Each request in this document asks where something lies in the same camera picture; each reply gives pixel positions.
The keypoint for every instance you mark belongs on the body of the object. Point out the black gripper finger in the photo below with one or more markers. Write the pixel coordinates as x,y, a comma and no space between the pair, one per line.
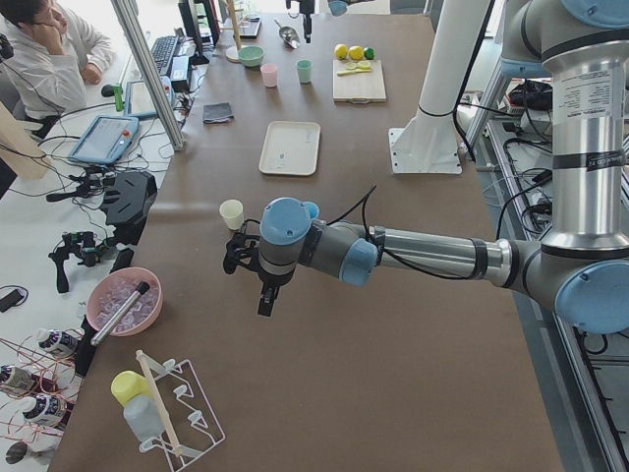
307,25

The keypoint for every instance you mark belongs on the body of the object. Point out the blue plastic cup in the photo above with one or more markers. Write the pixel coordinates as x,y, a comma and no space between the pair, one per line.
312,209

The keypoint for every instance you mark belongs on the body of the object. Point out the white wire rack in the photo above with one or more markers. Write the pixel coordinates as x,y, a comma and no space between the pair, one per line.
192,428

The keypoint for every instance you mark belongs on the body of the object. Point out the green plastic cup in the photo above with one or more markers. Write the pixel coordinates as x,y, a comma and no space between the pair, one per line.
304,69

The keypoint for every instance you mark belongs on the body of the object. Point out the cream plastic cup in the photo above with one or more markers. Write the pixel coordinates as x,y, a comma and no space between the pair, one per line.
232,213

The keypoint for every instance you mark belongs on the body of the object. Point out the wooden cutting board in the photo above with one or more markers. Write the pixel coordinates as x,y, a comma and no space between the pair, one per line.
358,88

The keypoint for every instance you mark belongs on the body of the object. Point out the metal scoop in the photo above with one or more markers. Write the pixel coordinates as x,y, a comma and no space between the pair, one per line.
288,35

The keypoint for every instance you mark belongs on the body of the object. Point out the green bowl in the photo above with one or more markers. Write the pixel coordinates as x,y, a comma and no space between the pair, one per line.
251,56

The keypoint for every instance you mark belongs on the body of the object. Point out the yellow plastic knife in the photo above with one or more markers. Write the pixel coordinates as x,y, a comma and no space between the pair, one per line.
348,72

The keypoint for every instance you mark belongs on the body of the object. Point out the grey folded cloth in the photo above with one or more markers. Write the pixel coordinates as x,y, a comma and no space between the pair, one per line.
217,113

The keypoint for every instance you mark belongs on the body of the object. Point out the cream rabbit tray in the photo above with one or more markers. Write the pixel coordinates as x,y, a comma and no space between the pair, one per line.
290,148

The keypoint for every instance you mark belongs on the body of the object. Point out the person in white shirt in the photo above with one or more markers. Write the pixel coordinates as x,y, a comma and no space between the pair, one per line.
57,55

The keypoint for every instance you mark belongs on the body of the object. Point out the green lime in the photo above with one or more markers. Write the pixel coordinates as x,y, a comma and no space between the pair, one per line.
369,52

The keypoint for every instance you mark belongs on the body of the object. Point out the blue teach pendant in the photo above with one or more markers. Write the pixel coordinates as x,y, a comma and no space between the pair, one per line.
105,140
138,102

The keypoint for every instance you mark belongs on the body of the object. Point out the wooden cup stand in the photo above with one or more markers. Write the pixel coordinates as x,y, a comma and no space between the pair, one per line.
233,52

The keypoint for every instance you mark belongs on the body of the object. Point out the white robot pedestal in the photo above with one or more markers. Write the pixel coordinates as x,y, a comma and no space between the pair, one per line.
428,144

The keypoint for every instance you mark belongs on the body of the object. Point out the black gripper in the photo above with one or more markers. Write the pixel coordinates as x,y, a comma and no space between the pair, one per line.
271,281

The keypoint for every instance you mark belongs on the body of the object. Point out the yellow cup on rack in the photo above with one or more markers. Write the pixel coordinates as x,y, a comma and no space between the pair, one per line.
127,385

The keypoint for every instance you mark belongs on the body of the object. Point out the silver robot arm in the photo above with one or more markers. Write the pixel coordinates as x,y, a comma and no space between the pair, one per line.
579,269
307,9

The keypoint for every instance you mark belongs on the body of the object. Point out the black keyboard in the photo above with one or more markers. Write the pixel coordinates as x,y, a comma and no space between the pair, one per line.
163,51

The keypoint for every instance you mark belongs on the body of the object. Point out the pink bowl with ice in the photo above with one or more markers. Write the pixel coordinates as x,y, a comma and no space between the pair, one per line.
117,288

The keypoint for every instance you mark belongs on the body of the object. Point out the pink plastic cup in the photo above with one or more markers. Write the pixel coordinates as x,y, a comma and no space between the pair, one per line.
269,74

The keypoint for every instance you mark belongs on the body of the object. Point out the metal tool in bowl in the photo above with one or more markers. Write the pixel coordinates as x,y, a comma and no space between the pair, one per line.
118,314

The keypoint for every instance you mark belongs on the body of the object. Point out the whole yellow lemon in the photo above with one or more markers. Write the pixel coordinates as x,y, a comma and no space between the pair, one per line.
341,51
356,53

